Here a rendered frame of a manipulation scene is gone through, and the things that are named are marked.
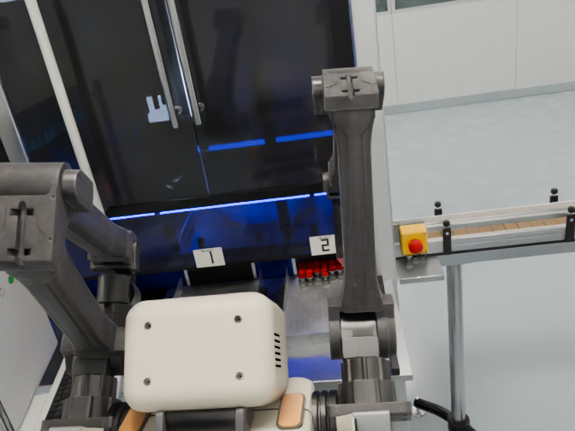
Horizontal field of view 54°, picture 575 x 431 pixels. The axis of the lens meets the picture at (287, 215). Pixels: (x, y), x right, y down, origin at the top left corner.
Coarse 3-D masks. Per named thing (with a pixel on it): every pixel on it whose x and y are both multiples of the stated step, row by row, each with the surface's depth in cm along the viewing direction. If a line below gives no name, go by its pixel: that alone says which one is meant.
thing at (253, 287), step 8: (240, 280) 178; (248, 280) 177; (256, 280) 176; (176, 288) 173; (184, 288) 179; (192, 288) 178; (200, 288) 177; (208, 288) 176; (216, 288) 176; (224, 288) 175; (232, 288) 174; (240, 288) 174; (248, 288) 173; (256, 288) 172; (176, 296) 172; (184, 296) 174; (192, 296) 174
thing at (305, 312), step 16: (288, 288) 170; (320, 288) 167; (336, 288) 166; (288, 304) 162; (304, 304) 161; (320, 304) 160; (288, 320) 155; (304, 320) 154; (320, 320) 153; (288, 336) 144; (304, 336) 144; (320, 336) 144
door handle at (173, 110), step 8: (144, 0) 129; (144, 8) 130; (144, 16) 132; (152, 16) 132; (152, 24) 132; (152, 32) 132; (152, 40) 133; (152, 48) 134; (160, 48) 135; (160, 56) 135; (160, 64) 136; (160, 72) 136; (160, 80) 138; (168, 80) 138; (168, 88) 138; (168, 96) 139; (168, 104) 140; (168, 112) 141; (176, 112) 144; (176, 120) 142
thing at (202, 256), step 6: (198, 252) 165; (204, 252) 165; (216, 252) 164; (198, 258) 166; (204, 258) 165; (210, 258) 165; (216, 258) 165; (222, 258) 165; (198, 264) 166; (204, 264) 166; (210, 264) 166; (216, 264) 166; (222, 264) 166
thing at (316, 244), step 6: (312, 240) 161; (318, 240) 161; (330, 240) 161; (312, 246) 162; (318, 246) 162; (324, 246) 162; (330, 246) 162; (312, 252) 163; (318, 252) 163; (324, 252) 163; (330, 252) 163
